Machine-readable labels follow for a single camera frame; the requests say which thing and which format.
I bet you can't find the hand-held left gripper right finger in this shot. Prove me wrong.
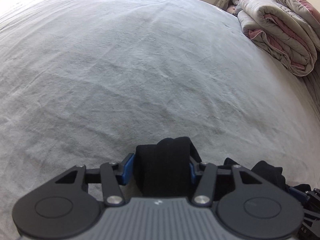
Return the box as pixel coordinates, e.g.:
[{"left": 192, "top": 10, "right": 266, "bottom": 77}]
[{"left": 189, "top": 156, "right": 264, "bottom": 206}]

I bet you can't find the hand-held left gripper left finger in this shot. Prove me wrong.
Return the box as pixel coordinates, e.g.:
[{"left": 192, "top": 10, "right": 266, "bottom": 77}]
[{"left": 54, "top": 153, "right": 137, "bottom": 206}]

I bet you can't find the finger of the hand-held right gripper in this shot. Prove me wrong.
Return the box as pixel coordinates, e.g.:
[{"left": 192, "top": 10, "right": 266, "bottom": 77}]
[{"left": 287, "top": 186, "right": 313, "bottom": 207}]

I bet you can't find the black garment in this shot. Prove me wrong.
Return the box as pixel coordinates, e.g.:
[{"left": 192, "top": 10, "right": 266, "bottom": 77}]
[{"left": 135, "top": 137, "right": 287, "bottom": 198}]

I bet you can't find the bed with grey sheet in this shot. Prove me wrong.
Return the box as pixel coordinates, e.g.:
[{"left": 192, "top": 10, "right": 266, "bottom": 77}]
[{"left": 0, "top": 0, "right": 320, "bottom": 240}]

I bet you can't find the grey quilted headboard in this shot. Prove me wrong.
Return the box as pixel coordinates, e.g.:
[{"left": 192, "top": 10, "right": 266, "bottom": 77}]
[{"left": 300, "top": 74, "right": 320, "bottom": 122}]

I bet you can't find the folded grey pink quilt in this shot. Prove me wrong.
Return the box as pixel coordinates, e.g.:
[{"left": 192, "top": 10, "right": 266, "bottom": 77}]
[{"left": 237, "top": 0, "right": 318, "bottom": 77}]

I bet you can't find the grey pink pillow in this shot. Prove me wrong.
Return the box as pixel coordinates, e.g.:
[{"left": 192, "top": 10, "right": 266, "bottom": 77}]
[{"left": 265, "top": 0, "right": 320, "bottom": 25}]

